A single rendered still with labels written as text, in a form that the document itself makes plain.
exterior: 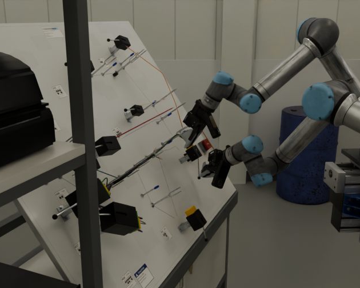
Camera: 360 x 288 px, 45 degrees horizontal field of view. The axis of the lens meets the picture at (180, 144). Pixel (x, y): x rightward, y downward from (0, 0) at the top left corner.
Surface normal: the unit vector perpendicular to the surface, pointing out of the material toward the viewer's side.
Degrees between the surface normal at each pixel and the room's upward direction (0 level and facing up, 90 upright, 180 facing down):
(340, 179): 90
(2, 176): 0
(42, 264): 0
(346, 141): 90
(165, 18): 90
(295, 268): 0
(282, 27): 90
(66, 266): 54
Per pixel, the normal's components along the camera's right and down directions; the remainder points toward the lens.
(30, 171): 0.92, 0.11
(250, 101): 0.13, 0.30
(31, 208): 0.74, -0.47
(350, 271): 0.00, -0.96
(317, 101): -0.78, 0.14
